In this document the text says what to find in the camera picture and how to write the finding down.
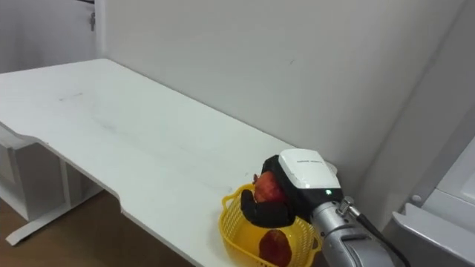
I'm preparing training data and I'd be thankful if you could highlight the red apple soft toy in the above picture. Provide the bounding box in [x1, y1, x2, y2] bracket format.
[252, 171, 287, 204]
[258, 229, 293, 267]

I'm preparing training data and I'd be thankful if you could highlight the yellow plastic basket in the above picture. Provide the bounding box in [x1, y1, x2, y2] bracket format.
[218, 183, 323, 267]

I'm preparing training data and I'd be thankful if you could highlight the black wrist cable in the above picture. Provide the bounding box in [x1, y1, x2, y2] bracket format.
[336, 196, 412, 267]

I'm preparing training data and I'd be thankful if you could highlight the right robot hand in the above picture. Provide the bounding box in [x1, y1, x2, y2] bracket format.
[240, 148, 344, 229]

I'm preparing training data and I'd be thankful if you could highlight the grey fridge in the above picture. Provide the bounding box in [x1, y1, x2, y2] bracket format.
[384, 135, 475, 267]

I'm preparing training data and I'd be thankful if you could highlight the white desk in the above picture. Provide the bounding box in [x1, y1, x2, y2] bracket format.
[0, 58, 338, 267]

